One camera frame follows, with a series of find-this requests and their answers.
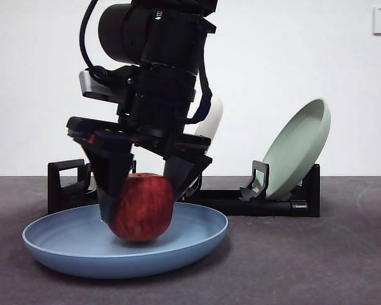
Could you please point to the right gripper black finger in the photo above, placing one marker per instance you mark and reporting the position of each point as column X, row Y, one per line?
column 109, row 178
column 184, row 174

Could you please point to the red apple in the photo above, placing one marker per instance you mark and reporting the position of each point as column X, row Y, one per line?
column 143, row 209

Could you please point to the blue plate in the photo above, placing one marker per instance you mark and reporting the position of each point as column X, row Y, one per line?
column 82, row 251

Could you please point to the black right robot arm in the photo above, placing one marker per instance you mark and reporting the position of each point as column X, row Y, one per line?
column 124, row 28

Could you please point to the white plate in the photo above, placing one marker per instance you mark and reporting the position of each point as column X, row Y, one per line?
column 214, row 120

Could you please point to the black plate rack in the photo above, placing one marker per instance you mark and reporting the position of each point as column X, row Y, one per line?
column 273, row 209

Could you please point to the green plate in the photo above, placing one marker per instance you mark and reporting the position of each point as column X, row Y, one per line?
column 295, row 146

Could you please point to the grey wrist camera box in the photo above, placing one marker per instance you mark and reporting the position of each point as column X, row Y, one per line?
column 92, row 85

